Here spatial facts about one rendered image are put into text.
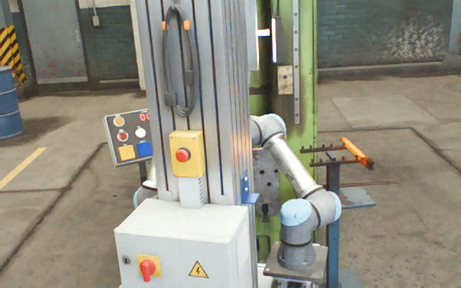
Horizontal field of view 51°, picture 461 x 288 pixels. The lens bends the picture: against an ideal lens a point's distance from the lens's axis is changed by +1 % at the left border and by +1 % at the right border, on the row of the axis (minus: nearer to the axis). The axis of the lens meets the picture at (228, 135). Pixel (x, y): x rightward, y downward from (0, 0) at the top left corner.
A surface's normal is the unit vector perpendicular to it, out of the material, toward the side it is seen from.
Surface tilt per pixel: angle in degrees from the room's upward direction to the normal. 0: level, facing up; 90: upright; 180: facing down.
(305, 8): 90
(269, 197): 90
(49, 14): 90
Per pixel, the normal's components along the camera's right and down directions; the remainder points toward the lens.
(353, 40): -0.03, 0.25
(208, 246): -0.28, 0.32
